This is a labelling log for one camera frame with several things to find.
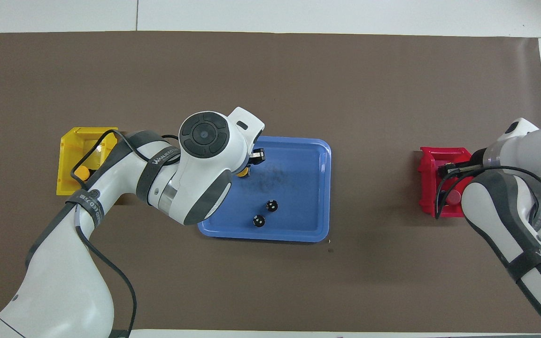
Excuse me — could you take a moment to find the brown paper table mat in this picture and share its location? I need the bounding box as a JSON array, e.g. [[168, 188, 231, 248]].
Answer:
[[0, 31, 541, 331]]

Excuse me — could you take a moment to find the blue plastic tray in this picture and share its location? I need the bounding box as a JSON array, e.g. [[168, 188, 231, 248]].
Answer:
[[197, 136, 332, 243]]

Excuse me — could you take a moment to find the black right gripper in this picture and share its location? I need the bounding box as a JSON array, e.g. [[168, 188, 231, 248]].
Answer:
[[438, 148, 489, 179]]

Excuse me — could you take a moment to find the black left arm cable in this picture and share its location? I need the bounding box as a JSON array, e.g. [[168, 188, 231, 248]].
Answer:
[[70, 129, 180, 338]]

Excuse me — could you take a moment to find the red plastic storage bin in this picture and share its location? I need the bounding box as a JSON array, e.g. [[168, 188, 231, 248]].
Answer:
[[417, 146, 475, 218]]

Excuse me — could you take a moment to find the yellow plastic storage bin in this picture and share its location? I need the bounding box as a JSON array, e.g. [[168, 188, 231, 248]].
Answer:
[[56, 127, 120, 196]]

